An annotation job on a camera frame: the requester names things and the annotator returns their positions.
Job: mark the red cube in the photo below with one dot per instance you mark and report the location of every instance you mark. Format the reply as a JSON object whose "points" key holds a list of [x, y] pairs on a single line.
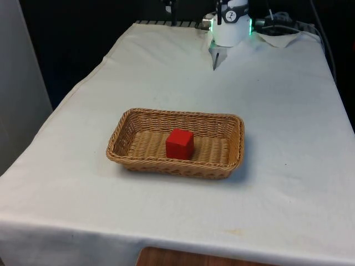
{"points": [[178, 144]]}

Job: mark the wicker basket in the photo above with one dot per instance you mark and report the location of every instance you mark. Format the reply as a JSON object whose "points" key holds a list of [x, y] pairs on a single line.
{"points": [[155, 163]]}

